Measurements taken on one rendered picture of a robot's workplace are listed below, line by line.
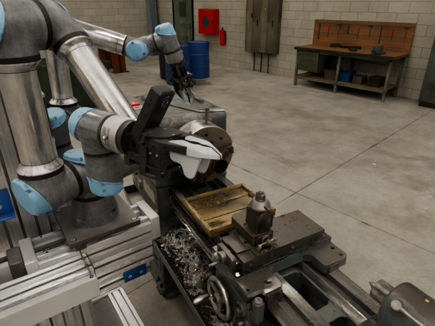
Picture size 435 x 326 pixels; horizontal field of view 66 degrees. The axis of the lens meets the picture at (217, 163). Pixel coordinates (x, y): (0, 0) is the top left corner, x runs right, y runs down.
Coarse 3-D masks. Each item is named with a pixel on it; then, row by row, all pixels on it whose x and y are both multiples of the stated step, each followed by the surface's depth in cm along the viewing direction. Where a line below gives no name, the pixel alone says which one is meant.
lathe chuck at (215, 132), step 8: (192, 128) 170; (200, 128) 167; (208, 128) 169; (216, 128) 172; (208, 136) 171; (216, 136) 174; (224, 136) 176; (216, 144) 176; (224, 144) 178; (208, 176) 181; (216, 176) 184
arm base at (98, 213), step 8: (72, 200) 106; (80, 200) 103; (88, 200) 103; (96, 200) 104; (104, 200) 106; (112, 200) 110; (72, 208) 106; (80, 208) 104; (88, 208) 104; (96, 208) 105; (104, 208) 106; (112, 208) 110; (72, 216) 106; (80, 216) 105; (88, 216) 104; (96, 216) 105; (104, 216) 106; (112, 216) 108; (80, 224) 105; (88, 224) 105; (96, 224) 105; (104, 224) 107
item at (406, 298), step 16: (384, 288) 90; (400, 288) 86; (416, 288) 86; (384, 304) 86; (400, 304) 81; (416, 304) 81; (432, 304) 81; (368, 320) 102; (384, 320) 86; (400, 320) 82; (416, 320) 78; (432, 320) 78
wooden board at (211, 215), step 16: (208, 192) 176; (224, 192) 179; (240, 192) 180; (192, 208) 162; (208, 208) 165; (224, 208) 165; (240, 208) 165; (272, 208) 162; (208, 224) 153; (224, 224) 150
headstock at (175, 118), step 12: (132, 96) 215; (168, 108) 191; (192, 108) 191; (204, 108) 191; (216, 108) 192; (168, 120) 177; (180, 120) 179; (192, 120) 182; (216, 120) 188; (156, 180) 186; (168, 180) 188; (180, 180) 192
